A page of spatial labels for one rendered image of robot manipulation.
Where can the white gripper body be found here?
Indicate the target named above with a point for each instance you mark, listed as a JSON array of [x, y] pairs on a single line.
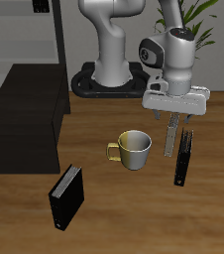
[[176, 103]]

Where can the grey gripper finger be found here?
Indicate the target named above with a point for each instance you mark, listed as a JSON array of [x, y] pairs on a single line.
[[157, 114], [188, 118]]

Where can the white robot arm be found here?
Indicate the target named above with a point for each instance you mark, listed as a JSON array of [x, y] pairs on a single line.
[[112, 49]]

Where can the thin black book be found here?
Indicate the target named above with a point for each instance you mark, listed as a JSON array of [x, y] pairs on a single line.
[[183, 158]]

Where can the thick black book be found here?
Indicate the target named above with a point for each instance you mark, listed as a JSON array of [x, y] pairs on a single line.
[[70, 198]]

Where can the yellow and white mug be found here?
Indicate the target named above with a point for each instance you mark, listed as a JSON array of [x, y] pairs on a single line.
[[135, 152]]

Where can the green pot plant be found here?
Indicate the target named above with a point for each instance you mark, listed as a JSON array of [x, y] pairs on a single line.
[[189, 13]]

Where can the dark wooden cabinet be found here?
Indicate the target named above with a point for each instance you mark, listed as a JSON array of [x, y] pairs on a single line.
[[24, 115]]

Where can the black binders on bookshelf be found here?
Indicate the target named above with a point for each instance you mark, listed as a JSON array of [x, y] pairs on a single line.
[[40, 5]]

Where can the flat black base plate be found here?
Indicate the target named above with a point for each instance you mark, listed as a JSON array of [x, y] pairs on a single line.
[[84, 86]]

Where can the white bookshelf with dark frame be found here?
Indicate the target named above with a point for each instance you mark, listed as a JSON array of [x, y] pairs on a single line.
[[21, 33]]

